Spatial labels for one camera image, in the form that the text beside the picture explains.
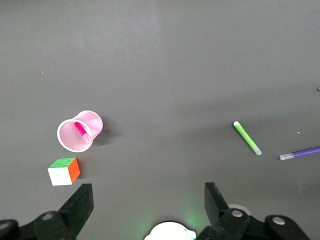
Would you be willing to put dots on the pink marker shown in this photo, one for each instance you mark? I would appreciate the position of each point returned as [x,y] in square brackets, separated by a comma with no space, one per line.
[80,128]

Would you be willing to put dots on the multicolour puzzle cube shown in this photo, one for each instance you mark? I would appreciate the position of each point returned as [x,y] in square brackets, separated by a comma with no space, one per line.
[60,176]

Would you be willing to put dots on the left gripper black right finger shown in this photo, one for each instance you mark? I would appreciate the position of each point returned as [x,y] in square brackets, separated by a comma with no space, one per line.
[217,212]

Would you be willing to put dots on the purple marker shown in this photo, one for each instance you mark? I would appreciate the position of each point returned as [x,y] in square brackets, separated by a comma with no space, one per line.
[305,152]

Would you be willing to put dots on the pink plastic cup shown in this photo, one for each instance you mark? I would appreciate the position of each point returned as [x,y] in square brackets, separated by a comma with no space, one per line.
[95,122]

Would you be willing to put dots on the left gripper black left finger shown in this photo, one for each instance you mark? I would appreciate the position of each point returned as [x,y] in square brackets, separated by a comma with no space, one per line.
[77,207]

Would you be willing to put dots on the green marker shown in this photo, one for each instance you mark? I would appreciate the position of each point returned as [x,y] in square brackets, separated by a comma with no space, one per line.
[246,137]

